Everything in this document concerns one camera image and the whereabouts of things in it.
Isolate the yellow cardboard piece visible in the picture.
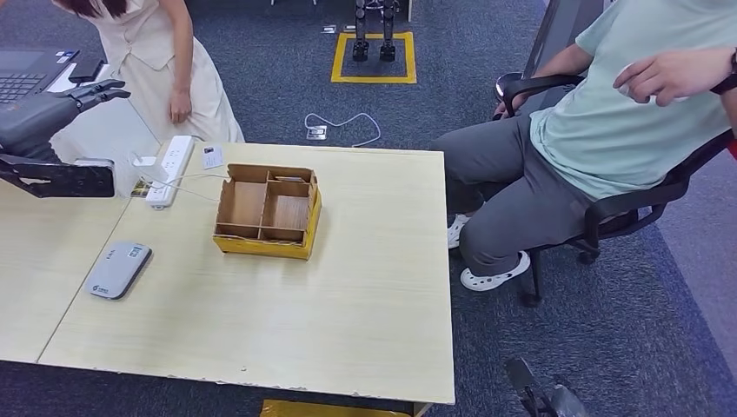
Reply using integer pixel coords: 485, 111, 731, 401
259, 398, 415, 417

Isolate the black wristwatch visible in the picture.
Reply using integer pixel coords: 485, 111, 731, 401
709, 49, 737, 96

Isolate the black office chair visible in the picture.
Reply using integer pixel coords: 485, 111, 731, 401
492, 0, 737, 309

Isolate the seated person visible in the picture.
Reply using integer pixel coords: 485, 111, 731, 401
430, 0, 737, 293

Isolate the white ID card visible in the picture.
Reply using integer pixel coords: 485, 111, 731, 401
201, 144, 226, 171

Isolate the seated person's right hand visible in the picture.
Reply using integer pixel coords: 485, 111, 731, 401
494, 93, 528, 119

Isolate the black left wrist camera bracket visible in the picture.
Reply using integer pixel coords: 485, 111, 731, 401
0, 152, 116, 200

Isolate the white floor cable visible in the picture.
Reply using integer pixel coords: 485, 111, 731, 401
303, 111, 382, 149

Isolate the black power adapter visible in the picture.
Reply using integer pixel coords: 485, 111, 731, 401
68, 58, 106, 85

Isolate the seated person's left hand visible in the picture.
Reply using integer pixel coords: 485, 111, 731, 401
613, 49, 735, 108

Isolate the wooden organizer box yellow base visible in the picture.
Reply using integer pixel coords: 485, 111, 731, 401
211, 163, 323, 261

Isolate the yellow floor tape square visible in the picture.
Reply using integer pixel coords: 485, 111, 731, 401
330, 31, 418, 85

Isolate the standing person's left hand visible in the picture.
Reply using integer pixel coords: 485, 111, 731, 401
168, 86, 194, 125

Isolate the black right wrist camera bracket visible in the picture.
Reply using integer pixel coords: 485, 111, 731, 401
503, 356, 545, 417

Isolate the standing person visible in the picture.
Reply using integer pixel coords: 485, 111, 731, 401
51, 0, 246, 144

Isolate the white shoe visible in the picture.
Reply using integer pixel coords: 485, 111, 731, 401
446, 213, 472, 250
458, 250, 532, 293

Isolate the white stand desk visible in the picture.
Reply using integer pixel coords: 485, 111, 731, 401
45, 63, 163, 200

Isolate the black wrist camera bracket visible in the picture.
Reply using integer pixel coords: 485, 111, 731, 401
0, 152, 116, 200
503, 356, 545, 417

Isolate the dark laptop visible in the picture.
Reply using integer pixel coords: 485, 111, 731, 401
0, 49, 81, 108

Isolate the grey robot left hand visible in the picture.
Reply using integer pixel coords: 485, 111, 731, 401
0, 79, 132, 165

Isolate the thin white charger cable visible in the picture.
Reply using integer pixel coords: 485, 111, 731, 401
127, 150, 231, 202

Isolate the white power strip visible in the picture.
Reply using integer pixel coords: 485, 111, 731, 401
143, 135, 196, 210

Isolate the white charger plug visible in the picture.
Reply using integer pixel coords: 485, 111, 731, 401
132, 154, 168, 181

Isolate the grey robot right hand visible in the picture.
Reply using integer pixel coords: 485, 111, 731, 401
547, 384, 589, 417

